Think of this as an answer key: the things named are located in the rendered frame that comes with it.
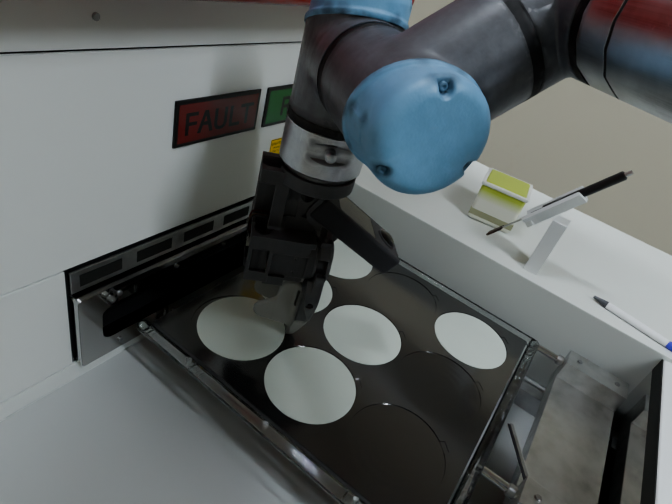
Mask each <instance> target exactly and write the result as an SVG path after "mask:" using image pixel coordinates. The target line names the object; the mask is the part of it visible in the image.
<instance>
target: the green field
mask: <svg viewBox="0 0 672 504"><path fill-rule="evenodd" d="M291 92H292V88H290V89H283V90H277V91H271V94H270V99H269V105H268V111H267V116H266V122H265V124H268V123H273V122H277V121H281V120H286V117H287V112H288V108H289V103H290V97H291Z"/></svg>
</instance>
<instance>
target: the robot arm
mask: <svg viewBox="0 0 672 504"><path fill-rule="evenodd" d="M411 10H412V0H311V3H310V7H309V10H308V11H307V12H306V13H305V17H304V21H305V28H304V33H303V38H302V43H301V48H300V53H299V58H298V63H297V68H296V72H295V77H294V82H293V87H292V92H291V97H290V103H289V108H288V112H287V117H286V122H285V126H284V131H283V136H282V140H281V145H280V150H279V152H280V154H277V153H272V152H266V151H263V155H262V160H261V165H260V171H259V176H258V182H257V187H256V193H255V197H254V198H253V204H252V209H251V212H250V214H249V217H247V221H246V223H247V237H246V239H247V240H246V241H245V246H244V254H243V266H245V269H244V274H243V279H247V280H254V281H256V282H255V285H254V288H255V291H256V292H257V293H258V294H260V295H263V296H265V297H268V298H267V299H263V300H259V301H257V302H256V303H255V304H254V306H253V310H254V312H255V314H257V315H258V316H261V317H264V318H268V319H271V320H274V321H277V322H281V323H284V324H286V325H285V334H292V333H294V332H296V331H297V330H299V329H300V328H301V327H302V326H303V325H305V324H306V323H307V322H308V321H309V320H310V319H311V317H312V315H313V314H314V312H315V310H316V308H317V306H318V303H319V300H320V297H321V293H322V289H323V286H324V283H325V281H326V280H327V278H328V276H329V273H330V269H331V265H332V261H333V257H334V241H336V240H337V239H339V240H340V241H342V242H343V243H344V244H345V245H347V246H348V247H349V248H350V249H352V250H353V251H354V252H356V253H357V254H358V255H359V256H361V257H362V258H363V259H364V260H366V261H367V262H368V263H369V264H371V265H372V266H373V267H374V268H376V269H377V270H378V271H379V272H381V273H383V274H384V273H387V272H388V271H390V270H391V269H392V268H394V267H395V266H397V265H398V264H399V262H400V260H399V257H398V254H397V251H396V247H395V243H394V240H393V238H392V236H391V235H390V234H389V233H388V232H387V231H385V230H384V229H383V228H382V227H381V226H380V225H379V224H377V223H376V222H375V221H374V220H373V219H372V218H371V217H369V216H368V215H367V214H366V213H365V212H364V211H363V210H361V209H360V208H359V207H358V206H357V205H356V204H355V203H353V202H352V201H351V200H350V199H349V198H348V197H347V196H349V195H350V194H351V192H352V190H353V187H354V183H355V180H356V177H357V176H359V174H360V171H361V168H362V165H363V164H365V165H366V166H367V167H368V168H369V169H370V171H371V172H372V173H373V174H374V175H375V177H376V178H377V179H378V180H379V181H380V182H381V183H383V184H384V185H385V186H387V187H389V188H390V189H392V190H395V191H397V192H401V193H405V194H414V195H416V194H427V193H432V192H435V191H438V190H441V189H443V188H445V187H447V186H449V185H451V184H453V183H454V182H456V181H457V180H459V179H460V178H461V177H462V176H464V171H465V170H466V169H467V168H468V167H469V166H470V164H471V163H472V162H473V161H477V160H478V159H479V157H480V155H481V154H482V152H483V150H484V148H485V145H486V143H487V140H488V137H489V132H490V124H491V120H493V119H495V118H496V117H498V116H500V115H502V114H503V113H505V112H507V111H509V110H510V109H512V108H514V107H516V106H517V105H519V104H521V103H523V102H525V101H527V100H528V99H530V98H532V97H534V96H535V95H537V94H538V93H540V92H542V91H544V90H545V89H547V88H549V87H551V86H553V85H554V84H556V83H558V82H560V81H562V80H563V79H565V78H574V79H576V80H578V81H580V82H582V83H585V84H587V85H589V86H591V87H593V88H595V89H597V90H600V91H602V92H604V93H606V94H608V95H610V96H613V97H615V98H617V99H619V100H621V101H623V102H625V103H628V104H630V105H632V106H634V107H636V108H638V109H641V110H643V111H645V112H647V113H649V114H651V115H654V116H656V117H658V118H660V119H662V120H664V121H667V122H669V123H671V124H672V0H455V1H453V2H451V3H450V4H448V5H446V6H445V7H443V8H441V9H440V10H438V11H436V12H435V13H433V14H431V15H429V16H428V17H426V18H424V19H423V20H421V21H419V22H418V23H416V24H414V25H413V26H411V27H409V25H408V21H409V18H410V14H411ZM265 264H266V269H264V268H265Z"/></svg>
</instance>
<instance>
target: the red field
mask: <svg viewBox="0 0 672 504"><path fill-rule="evenodd" d="M258 97H259V93H257V94H251V95H244V96H238V97H232V98H225V99H219V100H212V101H206V102H199V103H193V104H187V105H180V111H179V125H178V139H177V145H178V144H182V143H186V142H191V141H195V140H199V139H204V138H208V137H212V136H217V135H221V134H225V133H230V132H234V131H238V130H243V129H247V128H251V127H254V121H255V115H256V109H257V103H258Z"/></svg>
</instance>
